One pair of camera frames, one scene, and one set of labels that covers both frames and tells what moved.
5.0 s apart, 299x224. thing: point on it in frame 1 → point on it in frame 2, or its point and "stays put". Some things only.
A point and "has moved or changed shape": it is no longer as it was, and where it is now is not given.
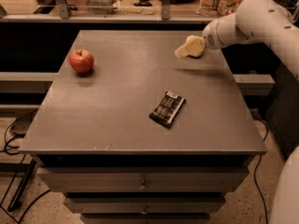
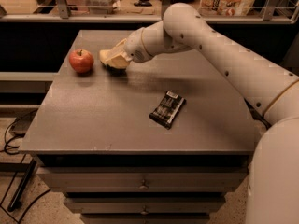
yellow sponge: x=194 y=48 has moved or changed shape
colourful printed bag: x=218 y=1 stays put
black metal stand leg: x=16 y=201 stays put
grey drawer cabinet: x=131 y=133 stays put
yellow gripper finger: x=195 y=41 → x=117 y=49
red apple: x=81 y=61 stays put
